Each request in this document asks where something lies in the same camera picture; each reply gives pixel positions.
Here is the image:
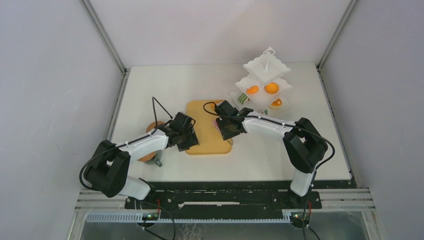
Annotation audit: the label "pink handled metal tongs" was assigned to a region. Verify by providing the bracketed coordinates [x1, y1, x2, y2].
[212, 119, 234, 146]

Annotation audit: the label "green layered cake slice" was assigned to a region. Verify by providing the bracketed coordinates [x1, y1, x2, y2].
[237, 93, 250, 105]

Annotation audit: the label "yellow serving tray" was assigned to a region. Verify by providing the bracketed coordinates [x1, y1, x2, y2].
[186, 100, 232, 155]

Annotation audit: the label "small orange pastry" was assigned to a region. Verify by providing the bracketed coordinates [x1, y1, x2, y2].
[246, 85, 259, 95]

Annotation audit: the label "white three tier stand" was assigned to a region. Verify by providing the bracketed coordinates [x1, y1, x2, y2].
[229, 47, 293, 116]

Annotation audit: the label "orange glazed donut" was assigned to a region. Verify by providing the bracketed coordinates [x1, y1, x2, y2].
[269, 98, 283, 109]

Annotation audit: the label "orange round tart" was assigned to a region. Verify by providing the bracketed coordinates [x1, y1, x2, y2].
[264, 82, 280, 95]

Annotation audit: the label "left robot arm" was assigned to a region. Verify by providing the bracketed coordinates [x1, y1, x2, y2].
[79, 112, 199, 209]

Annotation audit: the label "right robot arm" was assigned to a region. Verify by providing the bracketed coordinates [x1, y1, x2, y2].
[211, 100, 334, 208]

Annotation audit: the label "grey mug with rattan lid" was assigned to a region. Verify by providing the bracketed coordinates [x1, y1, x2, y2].
[137, 151, 163, 167]

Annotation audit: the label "left black camera cable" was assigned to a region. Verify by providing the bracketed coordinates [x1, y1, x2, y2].
[78, 96, 175, 192]

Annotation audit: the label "black camera cable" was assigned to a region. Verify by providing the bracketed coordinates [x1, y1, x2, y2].
[202, 101, 336, 240]
[78, 96, 175, 192]

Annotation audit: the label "right black camera cable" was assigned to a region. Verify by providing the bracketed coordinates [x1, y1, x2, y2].
[202, 101, 336, 240]

